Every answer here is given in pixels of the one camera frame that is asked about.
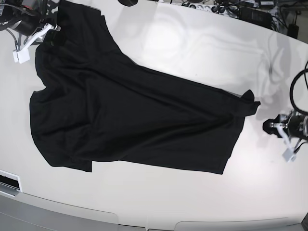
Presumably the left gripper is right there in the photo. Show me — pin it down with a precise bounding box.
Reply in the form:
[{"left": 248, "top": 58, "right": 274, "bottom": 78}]
[{"left": 269, "top": 113, "right": 308, "bottom": 153}]

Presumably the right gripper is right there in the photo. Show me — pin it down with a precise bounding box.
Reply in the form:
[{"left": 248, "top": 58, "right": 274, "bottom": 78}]
[{"left": 9, "top": 16, "right": 61, "bottom": 51}]

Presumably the black t-shirt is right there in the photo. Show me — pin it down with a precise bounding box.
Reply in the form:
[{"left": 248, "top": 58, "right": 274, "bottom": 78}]
[{"left": 29, "top": 0, "right": 260, "bottom": 174}]

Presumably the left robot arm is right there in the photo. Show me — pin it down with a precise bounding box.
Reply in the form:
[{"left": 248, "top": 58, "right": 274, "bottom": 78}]
[{"left": 263, "top": 64, "right": 308, "bottom": 156}]

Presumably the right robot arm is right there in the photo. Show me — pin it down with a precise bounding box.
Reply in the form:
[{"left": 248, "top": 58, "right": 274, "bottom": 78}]
[{"left": 0, "top": 0, "right": 61, "bottom": 51}]

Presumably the small black adapter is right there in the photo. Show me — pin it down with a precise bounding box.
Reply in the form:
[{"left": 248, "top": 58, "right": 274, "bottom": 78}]
[{"left": 287, "top": 24, "right": 299, "bottom": 39}]

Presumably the white power strip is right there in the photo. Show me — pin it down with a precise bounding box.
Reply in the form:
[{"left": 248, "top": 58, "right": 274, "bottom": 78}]
[{"left": 181, "top": 1, "right": 214, "bottom": 13}]

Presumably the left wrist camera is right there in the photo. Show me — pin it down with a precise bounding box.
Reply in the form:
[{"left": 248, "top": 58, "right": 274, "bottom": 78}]
[{"left": 282, "top": 149, "right": 296, "bottom": 162}]

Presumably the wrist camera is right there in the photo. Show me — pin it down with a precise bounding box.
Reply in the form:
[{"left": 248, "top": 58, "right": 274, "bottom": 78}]
[
  {"left": 13, "top": 49, "right": 30, "bottom": 64},
  {"left": 282, "top": 149, "right": 296, "bottom": 162}
]

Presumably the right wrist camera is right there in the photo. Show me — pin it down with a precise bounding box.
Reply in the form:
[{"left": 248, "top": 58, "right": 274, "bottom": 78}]
[{"left": 13, "top": 49, "right": 30, "bottom": 64}]

